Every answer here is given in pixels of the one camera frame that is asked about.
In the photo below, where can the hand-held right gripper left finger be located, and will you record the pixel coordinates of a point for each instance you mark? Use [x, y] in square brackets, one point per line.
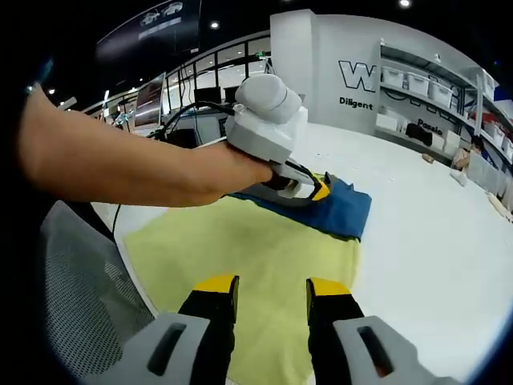
[176, 349]

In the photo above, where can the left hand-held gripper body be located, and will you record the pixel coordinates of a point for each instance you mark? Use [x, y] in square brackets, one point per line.
[256, 136]

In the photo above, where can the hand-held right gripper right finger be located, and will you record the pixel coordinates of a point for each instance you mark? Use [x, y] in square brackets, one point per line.
[344, 349]

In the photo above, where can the yellow garment with dark sleeves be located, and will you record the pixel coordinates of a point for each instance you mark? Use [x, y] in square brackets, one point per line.
[256, 248]

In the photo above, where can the person's left hand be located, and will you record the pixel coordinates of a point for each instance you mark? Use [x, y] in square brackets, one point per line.
[232, 172]

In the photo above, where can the black computer monitor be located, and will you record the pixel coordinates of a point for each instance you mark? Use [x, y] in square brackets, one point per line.
[231, 93]
[207, 95]

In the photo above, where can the grey mesh office chair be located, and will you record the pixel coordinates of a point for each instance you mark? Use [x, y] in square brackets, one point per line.
[88, 288]

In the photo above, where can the large display screen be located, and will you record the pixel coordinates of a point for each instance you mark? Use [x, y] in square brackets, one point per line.
[150, 100]

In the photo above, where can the black bag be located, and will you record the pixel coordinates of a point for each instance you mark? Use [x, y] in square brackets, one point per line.
[418, 134]

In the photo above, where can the small brown item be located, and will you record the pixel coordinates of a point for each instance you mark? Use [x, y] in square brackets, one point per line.
[429, 158]

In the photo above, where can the row of white storage bins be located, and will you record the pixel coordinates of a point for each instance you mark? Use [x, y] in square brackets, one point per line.
[417, 86]

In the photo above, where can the white crumpled cloth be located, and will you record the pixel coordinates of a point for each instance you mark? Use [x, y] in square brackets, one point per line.
[459, 178]

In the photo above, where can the grey metal shelf rack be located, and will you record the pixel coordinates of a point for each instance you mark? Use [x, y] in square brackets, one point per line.
[449, 88]

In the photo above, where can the grey upright panel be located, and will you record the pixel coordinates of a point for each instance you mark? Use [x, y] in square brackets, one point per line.
[483, 172]

